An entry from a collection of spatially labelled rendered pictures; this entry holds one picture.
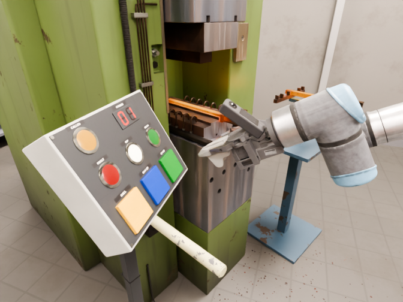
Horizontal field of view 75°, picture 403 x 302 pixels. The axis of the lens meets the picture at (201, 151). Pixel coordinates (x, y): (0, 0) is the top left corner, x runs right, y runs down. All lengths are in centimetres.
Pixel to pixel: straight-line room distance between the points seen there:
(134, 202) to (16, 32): 88
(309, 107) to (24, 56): 107
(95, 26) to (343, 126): 71
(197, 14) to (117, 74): 32
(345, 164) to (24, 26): 118
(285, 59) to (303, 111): 290
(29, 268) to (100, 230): 149
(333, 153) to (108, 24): 72
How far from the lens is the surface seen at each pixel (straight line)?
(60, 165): 54
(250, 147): 61
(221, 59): 139
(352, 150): 61
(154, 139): 72
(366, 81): 356
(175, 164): 76
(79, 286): 184
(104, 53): 91
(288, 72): 349
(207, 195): 115
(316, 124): 58
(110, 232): 58
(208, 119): 113
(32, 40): 129
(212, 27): 101
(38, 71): 130
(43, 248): 215
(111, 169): 58
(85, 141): 57
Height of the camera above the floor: 139
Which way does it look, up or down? 28 degrees down
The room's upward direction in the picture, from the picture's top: straight up
